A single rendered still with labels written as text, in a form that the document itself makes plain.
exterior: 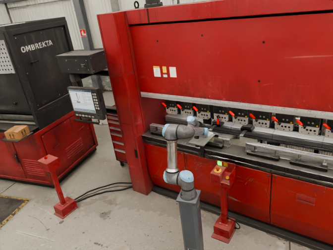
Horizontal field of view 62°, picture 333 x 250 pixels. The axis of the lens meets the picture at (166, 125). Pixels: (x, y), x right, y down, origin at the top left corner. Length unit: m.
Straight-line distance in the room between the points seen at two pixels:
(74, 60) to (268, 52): 1.92
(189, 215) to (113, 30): 1.97
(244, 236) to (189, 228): 0.78
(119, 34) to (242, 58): 1.29
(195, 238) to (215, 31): 1.88
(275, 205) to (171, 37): 1.95
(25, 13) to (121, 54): 7.04
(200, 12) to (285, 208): 2.00
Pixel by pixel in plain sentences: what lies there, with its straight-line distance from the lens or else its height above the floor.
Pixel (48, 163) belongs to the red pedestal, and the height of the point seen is 0.80.
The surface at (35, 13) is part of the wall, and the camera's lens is 9.59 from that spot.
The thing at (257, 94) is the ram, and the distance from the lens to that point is 2.60.
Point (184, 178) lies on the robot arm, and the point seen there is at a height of 1.00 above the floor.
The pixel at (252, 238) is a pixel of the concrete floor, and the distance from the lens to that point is 3.23.
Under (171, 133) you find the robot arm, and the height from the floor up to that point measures 1.36.
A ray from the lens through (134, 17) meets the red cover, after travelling 3.09.
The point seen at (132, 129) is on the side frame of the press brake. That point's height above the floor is 1.00.
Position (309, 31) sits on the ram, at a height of 2.02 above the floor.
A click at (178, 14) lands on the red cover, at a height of 2.22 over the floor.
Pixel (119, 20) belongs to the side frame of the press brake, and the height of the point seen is 2.22.
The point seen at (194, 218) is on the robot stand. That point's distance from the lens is 2.57.
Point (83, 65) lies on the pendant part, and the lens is 3.03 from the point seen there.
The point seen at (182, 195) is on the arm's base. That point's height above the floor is 0.81.
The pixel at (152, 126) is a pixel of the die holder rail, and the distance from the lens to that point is 3.41.
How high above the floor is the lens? 2.37
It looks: 25 degrees down
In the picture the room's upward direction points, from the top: 8 degrees counter-clockwise
